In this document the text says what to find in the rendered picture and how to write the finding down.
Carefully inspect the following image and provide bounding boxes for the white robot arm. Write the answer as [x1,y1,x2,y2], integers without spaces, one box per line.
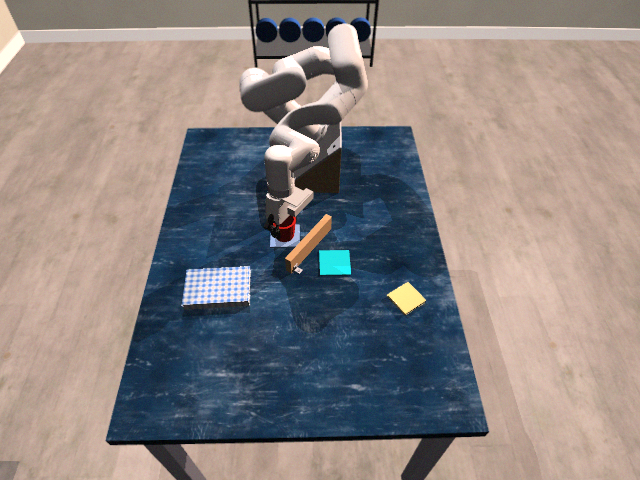
[240,24,367,217]

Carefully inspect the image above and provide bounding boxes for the yellow sticky-note pad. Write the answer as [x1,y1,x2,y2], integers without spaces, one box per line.
[387,283,426,315]

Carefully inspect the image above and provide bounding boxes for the red cup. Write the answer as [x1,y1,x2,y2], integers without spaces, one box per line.
[277,215,296,242]

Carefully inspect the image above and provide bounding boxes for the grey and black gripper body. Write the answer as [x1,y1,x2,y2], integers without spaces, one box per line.
[265,193,290,225]

